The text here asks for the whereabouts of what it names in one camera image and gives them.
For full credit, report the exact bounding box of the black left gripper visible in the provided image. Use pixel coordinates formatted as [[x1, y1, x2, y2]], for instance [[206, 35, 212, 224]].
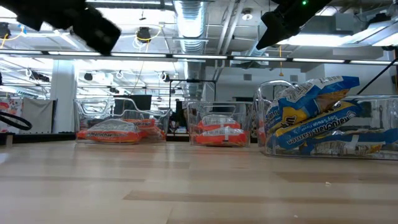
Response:
[[0, 0, 122, 56]]

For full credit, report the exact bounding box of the black monitor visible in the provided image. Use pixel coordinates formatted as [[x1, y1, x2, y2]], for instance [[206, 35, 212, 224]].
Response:
[[113, 95, 152, 121]]

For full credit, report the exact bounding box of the blue Maruchan ramen pack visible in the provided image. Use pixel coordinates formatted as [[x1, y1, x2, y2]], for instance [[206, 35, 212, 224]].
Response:
[[298, 128, 398, 156], [273, 99, 364, 151], [266, 75, 361, 133]]

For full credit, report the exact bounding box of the orange Maruchan ramen pack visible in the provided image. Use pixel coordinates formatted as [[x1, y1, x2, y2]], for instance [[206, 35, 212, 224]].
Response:
[[76, 119, 147, 144], [124, 118, 158, 130], [194, 126, 249, 147], [197, 114, 242, 131], [139, 126, 167, 141]]

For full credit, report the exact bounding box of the clear plastic bin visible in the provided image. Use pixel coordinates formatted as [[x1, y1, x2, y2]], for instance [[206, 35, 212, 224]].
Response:
[[253, 79, 398, 161], [186, 101, 253, 147], [73, 97, 172, 144]]

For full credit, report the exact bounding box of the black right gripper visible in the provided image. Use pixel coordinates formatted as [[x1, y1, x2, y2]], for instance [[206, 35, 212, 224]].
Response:
[[256, 0, 333, 51]]

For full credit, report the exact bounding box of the silver ventilation duct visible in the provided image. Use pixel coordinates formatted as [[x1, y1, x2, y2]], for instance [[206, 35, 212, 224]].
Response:
[[172, 0, 208, 100]]

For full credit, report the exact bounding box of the black ceiling fixture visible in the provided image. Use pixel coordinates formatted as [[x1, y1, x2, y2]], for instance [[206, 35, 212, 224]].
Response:
[[136, 26, 152, 43]]

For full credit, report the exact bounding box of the colourful floral poster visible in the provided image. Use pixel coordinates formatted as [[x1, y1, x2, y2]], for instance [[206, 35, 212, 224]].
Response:
[[0, 97, 23, 133]]

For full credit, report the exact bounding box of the ceiling light strip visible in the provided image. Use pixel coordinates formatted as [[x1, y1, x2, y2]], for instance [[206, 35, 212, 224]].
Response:
[[0, 49, 398, 66]]

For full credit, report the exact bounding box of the grey cloth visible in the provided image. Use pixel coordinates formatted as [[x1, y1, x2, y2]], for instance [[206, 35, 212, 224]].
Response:
[[21, 97, 57, 134]]

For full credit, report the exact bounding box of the black cable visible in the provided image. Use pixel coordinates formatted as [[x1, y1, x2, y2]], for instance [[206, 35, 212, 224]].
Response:
[[0, 111, 33, 131]]

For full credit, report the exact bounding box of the white building column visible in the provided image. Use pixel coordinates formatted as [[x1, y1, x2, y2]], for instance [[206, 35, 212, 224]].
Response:
[[50, 58, 78, 134]]

